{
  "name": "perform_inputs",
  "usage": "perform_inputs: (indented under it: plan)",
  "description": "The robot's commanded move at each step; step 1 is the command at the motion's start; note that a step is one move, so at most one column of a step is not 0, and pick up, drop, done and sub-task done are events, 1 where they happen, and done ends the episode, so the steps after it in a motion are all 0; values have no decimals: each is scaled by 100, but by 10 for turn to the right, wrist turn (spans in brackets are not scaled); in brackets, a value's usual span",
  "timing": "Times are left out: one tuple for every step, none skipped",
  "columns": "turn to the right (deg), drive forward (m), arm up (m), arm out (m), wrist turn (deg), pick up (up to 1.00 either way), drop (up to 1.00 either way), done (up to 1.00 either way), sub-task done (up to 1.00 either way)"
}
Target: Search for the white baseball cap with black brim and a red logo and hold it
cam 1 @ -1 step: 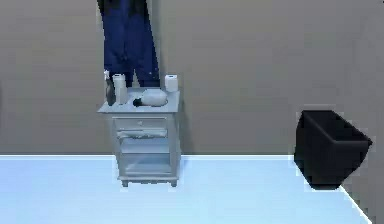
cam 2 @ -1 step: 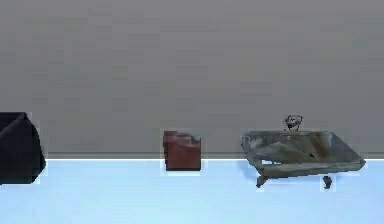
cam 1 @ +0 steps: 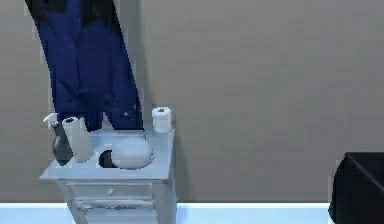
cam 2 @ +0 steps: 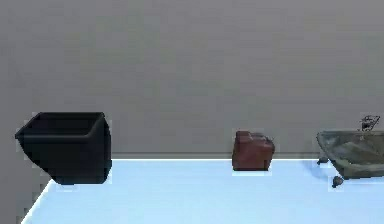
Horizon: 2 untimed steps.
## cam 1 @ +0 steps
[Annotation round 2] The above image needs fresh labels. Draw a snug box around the white baseball cap black brim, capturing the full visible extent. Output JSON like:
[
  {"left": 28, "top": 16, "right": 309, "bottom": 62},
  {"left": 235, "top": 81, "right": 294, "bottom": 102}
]
[{"left": 98, "top": 136, "right": 155, "bottom": 170}]

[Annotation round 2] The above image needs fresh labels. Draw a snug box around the white toilet paper roll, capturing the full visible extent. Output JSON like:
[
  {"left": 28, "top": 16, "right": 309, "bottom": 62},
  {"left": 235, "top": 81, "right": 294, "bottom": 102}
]
[{"left": 151, "top": 106, "right": 173, "bottom": 135}]

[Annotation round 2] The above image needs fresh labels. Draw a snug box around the grey side table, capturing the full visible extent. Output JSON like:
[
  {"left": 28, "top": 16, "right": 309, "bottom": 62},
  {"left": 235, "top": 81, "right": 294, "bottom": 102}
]
[{"left": 38, "top": 123, "right": 178, "bottom": 224}]

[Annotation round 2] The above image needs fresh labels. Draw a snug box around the dark blue curtain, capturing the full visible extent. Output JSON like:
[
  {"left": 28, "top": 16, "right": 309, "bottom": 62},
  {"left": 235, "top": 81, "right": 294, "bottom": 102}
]
[{"left": 24, "top": 0, "right": 145, "bottom": 133}]

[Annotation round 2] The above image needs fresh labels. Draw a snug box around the white paper towel roll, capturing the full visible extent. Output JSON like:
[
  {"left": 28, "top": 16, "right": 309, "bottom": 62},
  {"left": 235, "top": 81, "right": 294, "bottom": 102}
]
[{"left": 61, "top": 116, "right": 95, "bottom": 164}]

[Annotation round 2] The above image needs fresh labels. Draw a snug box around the black spray bottle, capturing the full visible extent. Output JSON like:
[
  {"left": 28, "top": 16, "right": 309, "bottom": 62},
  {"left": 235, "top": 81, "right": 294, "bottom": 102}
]
[{"left": 43, "top": 112, "right": 74, "bottom": 167}]

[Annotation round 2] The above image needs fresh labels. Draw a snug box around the black bin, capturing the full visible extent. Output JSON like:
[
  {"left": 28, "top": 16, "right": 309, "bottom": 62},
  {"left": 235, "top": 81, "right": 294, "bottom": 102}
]
[{"left": 327, "top": 151, "right": 384, "bottom": 224}]

